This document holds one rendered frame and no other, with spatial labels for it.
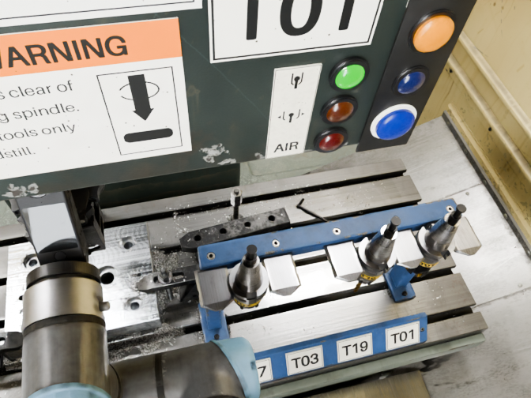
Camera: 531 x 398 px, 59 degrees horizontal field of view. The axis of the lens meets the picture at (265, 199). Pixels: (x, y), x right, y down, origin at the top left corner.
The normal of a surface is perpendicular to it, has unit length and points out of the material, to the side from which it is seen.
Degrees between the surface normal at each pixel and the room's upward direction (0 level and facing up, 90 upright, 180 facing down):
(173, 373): 4
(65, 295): 18
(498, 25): 88
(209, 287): 0
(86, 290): 49
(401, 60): 90
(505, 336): 24
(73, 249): 62
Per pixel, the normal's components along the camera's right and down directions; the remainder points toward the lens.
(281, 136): 0.25, 0.82
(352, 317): 0.07, -0.55
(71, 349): 0.43, -0.56
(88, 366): 0.73, -0.50
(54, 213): 0.20, 0.47
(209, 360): 0.04, -0.76
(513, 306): -0.33, -0.44
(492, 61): -0.97, 0.17
